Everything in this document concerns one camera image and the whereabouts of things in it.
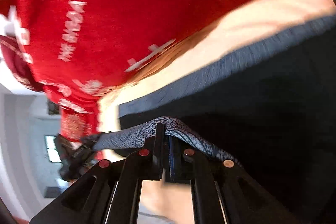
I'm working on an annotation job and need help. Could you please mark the black pants with blue trim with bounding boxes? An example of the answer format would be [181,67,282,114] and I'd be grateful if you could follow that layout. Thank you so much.
[95,15,335,223]

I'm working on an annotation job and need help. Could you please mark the cream seat cushion cover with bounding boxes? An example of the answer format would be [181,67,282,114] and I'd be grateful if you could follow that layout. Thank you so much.
[98,0,335,132]

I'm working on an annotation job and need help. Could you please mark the dark framed window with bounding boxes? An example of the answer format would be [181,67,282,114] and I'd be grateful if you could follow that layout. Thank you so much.
[45,135,61,163]

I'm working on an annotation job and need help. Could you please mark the red sofa cover with lettering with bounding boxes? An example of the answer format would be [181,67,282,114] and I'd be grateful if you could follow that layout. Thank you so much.
[1,0,251,142]

